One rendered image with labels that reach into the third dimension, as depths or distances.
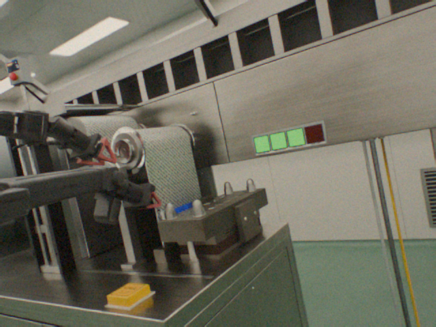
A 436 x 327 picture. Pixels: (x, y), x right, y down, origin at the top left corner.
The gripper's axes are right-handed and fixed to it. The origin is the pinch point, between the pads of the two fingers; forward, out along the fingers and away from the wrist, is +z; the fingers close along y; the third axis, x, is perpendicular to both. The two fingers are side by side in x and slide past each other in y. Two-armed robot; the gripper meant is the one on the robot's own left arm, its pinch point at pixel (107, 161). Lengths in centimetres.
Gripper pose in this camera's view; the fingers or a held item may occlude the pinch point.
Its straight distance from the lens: 109.1
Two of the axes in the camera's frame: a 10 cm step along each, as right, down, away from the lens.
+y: 8.2, -1.6, -5.6
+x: 1.7, -8.5, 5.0
